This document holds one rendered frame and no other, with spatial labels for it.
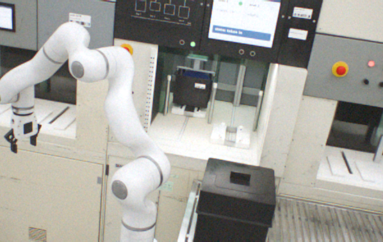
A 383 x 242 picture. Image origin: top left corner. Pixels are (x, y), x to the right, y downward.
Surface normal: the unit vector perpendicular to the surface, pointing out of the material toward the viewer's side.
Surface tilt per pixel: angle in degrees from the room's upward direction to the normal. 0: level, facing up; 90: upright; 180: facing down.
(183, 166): 90
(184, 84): 90
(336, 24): 90
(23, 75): 58
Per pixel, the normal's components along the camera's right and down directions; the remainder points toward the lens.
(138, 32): -0.14, 0.36
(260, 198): 0.13, -0.91
